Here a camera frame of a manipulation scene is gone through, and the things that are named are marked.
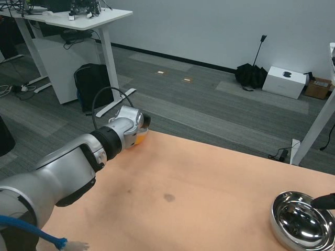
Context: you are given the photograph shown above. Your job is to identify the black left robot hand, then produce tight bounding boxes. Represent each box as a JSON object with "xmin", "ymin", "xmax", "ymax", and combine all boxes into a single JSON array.
[{"xmin": 141, "ymin": 112, "xmax": 152, "ymax": 129}]

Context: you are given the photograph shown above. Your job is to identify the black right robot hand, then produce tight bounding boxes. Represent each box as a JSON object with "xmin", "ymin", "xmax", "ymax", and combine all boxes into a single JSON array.
[{"xmin": 310, "ymin": 192, "xmax": 335, "ymax": 210}]

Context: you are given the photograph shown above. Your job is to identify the white and orange plastic bowl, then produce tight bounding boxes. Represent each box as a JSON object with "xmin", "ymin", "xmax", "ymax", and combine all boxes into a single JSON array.
[{"xmin": 135, "ymin": 127, "xmax": 150, "ymax": 146}]

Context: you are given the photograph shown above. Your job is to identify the shiny steel bowl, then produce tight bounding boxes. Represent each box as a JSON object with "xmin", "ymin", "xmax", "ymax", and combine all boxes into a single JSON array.
[{"xmin": 270, "ymin": 191, "xmax": 335, "ymax": 251}]

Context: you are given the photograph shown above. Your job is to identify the black backpack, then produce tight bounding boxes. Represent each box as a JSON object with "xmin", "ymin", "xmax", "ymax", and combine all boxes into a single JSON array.
[{"xmin": 74, "ymin": 63, "xmax": 115, "ymax": 113}]

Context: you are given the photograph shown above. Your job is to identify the white side table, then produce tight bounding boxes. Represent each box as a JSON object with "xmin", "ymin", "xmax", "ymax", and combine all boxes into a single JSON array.
[{"xmin": 290, "ymin": 43, "xmax": 335, "ymax": 167}]

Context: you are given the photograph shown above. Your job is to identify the black folded umbrella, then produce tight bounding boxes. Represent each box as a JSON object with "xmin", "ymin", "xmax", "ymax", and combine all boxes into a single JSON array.
[{"xmin": 234, "ymin": 35, "xmax": 268, "ymax": 92}]

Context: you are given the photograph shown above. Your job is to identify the brown cardboard box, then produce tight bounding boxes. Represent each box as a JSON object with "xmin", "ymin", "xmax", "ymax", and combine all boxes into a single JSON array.
[{"xmin": 304, "ymin": 77, "xmax": 333, "ymax": 100}]

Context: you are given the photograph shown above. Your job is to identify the white standing desk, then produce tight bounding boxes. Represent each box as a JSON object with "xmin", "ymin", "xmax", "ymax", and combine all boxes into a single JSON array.
[
  {"xmin": 23, "ymin": 7, "xmax": 137, "ymax": 118},
  {"xmin": 0, "ymin": 9, "xmax": 52, "ymax": 94}
]

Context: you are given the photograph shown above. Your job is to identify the white box with black logo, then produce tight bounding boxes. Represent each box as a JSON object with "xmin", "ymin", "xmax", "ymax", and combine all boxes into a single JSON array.
[{"xmin": 262, "ymin": 66, "xmax": 309, "ymax": 100}]

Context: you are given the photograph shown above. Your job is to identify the white floor power strip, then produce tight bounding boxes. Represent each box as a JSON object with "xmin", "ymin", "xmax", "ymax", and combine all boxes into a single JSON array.
[{"xmin": 12, "ymin": 84, "xmax": 37, "ymax": 93}]

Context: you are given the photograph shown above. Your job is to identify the small black robot device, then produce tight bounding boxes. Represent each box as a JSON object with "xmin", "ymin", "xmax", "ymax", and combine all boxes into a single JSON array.
[{"xmin": 68, "ymin": 0, "xmax": 102, "ymax": 21}]

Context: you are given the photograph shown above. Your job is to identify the black waste bin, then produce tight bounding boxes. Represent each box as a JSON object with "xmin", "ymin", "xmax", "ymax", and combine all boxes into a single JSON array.
[{"xmin": 0, "ymin": 115, "xmax": 15, "ymax": 157}]

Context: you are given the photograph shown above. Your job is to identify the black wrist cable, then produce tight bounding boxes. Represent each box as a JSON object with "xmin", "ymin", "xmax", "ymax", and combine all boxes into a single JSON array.
[{"xmin": 91, "ymin": 87, "xmax": 135, "ymax": 131}]

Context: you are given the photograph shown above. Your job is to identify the black power adapter with cable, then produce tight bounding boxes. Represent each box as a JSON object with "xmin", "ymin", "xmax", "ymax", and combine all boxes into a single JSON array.
[{"xmin": 268, "ymin": 148, "xmax": 289, "ymax": 162}]

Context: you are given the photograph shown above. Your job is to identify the black cable tray with cables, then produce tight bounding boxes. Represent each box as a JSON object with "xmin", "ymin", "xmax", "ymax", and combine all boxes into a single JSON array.
[{"xmin": 61, "ymin": 28, "xmax": 102, "ymax": 50}]

